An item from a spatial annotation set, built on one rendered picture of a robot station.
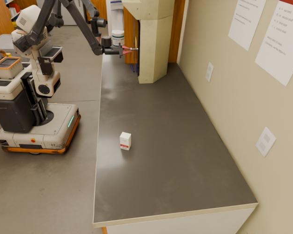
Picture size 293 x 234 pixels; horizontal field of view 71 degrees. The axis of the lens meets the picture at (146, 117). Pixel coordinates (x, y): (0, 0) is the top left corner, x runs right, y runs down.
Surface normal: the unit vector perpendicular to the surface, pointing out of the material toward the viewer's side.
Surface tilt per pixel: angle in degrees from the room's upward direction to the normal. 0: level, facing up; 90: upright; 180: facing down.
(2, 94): 90
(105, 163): 0
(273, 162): 90
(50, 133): 0
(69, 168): 0
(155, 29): 90
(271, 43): 90
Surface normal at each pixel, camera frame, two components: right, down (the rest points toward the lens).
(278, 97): -0.99, 0.06
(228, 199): 0.04, -0.77
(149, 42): 0.14, 0.63
